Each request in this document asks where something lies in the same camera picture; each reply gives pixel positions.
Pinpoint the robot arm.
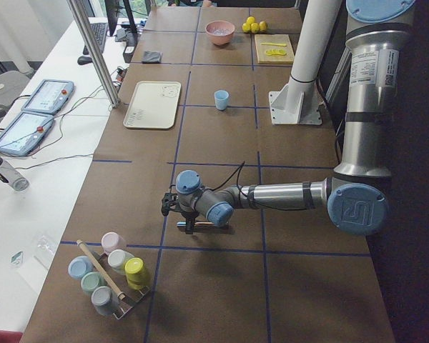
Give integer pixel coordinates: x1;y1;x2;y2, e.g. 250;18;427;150
162;1;415;235

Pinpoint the black computer mouse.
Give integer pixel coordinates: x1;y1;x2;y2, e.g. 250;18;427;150
77;55;92;66

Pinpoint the wooden cutting board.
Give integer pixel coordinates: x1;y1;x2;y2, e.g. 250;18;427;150
255;34;295;64

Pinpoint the clear plastic bottle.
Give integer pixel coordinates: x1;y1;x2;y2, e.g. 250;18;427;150
0;157;29;192

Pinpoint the grey cup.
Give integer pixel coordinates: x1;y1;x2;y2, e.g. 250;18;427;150
91;286;119;316

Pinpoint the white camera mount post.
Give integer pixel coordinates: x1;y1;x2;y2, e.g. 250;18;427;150
269;0;342;125

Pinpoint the lemon slices stack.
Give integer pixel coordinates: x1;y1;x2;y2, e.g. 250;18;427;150
265;49;287;56

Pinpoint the pink bowl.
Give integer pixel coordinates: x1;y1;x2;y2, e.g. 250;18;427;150
205;20;235;46

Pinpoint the blue upside-down cup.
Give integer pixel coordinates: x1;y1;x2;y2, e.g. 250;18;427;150
67;255;93;279

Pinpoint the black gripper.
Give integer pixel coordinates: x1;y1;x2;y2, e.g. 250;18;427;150
177;205;199;234

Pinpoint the white bear serving tray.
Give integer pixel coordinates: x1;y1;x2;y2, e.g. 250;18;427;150
123;81;182;129

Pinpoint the clear ice cubes pile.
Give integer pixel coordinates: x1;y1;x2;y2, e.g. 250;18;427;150
209;26;230;36

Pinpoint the white cup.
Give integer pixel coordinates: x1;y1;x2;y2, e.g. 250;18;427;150
108;249;134;275

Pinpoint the mint green cup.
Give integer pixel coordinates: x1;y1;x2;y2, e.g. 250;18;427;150
80;272;107;296

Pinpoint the steel muddler black tip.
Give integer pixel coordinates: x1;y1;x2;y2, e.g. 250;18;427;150
177;222;214;228

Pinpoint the aluminium frame post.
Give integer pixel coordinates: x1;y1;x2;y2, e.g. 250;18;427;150
67;0;120;108

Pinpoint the metal cup rack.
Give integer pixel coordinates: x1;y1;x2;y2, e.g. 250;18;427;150
77;239;151;320

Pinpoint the grey folded cloth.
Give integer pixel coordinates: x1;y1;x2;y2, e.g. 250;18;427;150
142;51;162;64

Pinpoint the lower teach pendant tablet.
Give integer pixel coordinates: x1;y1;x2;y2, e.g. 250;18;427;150
0;111;54;156

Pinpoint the teach pendant tablet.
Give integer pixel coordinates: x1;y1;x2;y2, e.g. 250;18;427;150
21;79;75;115
0;111;54;156

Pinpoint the upper teach pendant tablet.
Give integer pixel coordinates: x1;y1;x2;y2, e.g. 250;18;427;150
21;79;75;115

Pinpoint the black keyboard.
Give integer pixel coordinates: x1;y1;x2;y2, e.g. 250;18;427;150
90;22;108;52

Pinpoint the yellow plastic knife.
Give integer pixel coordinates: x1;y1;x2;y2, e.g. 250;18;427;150
260;42;287;47

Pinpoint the pink cup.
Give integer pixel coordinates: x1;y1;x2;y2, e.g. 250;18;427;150
101;232;127;255

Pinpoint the yellow-green cup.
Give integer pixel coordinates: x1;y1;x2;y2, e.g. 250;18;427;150
124;257;150;290

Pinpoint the light blue plastic cup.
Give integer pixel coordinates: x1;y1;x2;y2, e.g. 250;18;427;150
214;89;230;111

